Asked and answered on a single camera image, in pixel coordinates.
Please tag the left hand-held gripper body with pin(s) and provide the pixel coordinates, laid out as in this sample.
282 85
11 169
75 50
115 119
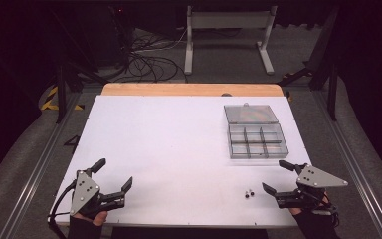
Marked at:
85 192

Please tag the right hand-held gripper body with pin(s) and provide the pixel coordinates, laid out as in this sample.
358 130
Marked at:
311 186

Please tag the small dark screws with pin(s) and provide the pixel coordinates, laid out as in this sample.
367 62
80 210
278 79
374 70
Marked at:
252 193

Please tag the clear plastic compartment box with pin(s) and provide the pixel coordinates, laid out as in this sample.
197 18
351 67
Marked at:
255 132

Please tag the person's right hand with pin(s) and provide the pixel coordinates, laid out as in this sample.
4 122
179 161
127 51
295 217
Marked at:
306 209

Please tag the person's left hand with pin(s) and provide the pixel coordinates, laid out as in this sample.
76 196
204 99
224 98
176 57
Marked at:
96 217

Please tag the person's dark clothed lap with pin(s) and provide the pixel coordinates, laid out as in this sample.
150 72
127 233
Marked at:
189 234

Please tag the yellow black hazard tape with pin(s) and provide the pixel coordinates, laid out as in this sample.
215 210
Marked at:
50 101

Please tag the black tripod stand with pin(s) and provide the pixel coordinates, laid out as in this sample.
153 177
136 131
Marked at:
61 89

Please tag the black metal stand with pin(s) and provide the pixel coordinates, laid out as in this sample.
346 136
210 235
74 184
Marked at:
325 66

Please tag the white metal stand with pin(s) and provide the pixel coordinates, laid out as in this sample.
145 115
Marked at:
230 20

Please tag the black triangular bracket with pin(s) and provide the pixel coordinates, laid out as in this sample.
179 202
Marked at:
73 141

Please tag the aluminium floor rail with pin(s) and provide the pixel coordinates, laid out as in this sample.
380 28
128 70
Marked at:
36 169
354 169

